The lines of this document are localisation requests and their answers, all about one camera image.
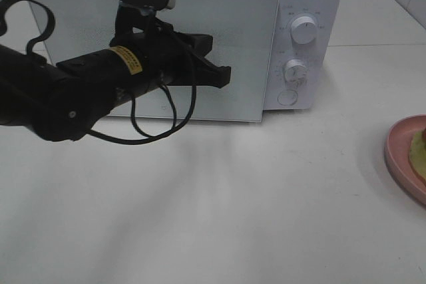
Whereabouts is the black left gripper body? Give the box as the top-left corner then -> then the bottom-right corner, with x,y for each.
109,2 -> 200,86

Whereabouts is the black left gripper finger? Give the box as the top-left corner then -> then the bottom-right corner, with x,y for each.
196,57 -> 231,88
172,31 -> 213,61

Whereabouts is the white microwave door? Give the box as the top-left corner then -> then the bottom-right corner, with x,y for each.
31,0 -> 279,122

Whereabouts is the round door release button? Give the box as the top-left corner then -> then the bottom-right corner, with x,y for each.
277,89 -> 298,106

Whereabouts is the white microwave knob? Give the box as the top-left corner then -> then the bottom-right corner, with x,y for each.
290,14 -> 318,45
283,59 -> 308,84

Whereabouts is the pink round plate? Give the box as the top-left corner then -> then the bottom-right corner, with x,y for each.
384,114 -> 425,206

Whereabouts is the toast sandwich with lettuce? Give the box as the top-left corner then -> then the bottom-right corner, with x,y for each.
409,130 -> 426,183

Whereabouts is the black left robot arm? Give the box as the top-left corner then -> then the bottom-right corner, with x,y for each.
1,4 -> 231,145

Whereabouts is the black left camera cable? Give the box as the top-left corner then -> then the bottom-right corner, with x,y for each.
0,0 -> 198,146

